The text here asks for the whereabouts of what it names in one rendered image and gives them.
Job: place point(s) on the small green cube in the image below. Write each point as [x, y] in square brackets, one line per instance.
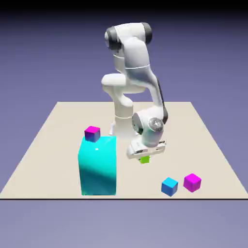
[144, 159]

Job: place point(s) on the small blue cube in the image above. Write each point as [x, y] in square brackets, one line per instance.
[169, 186]

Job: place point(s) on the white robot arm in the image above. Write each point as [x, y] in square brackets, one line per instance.
[135, 58]

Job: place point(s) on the large cyan box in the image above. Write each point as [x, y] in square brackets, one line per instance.
[97, 164]

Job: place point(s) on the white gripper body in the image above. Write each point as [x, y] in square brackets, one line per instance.
[135, 150]

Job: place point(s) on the small magenta cube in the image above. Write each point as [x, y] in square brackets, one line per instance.
[192, 182]
[92, 133]

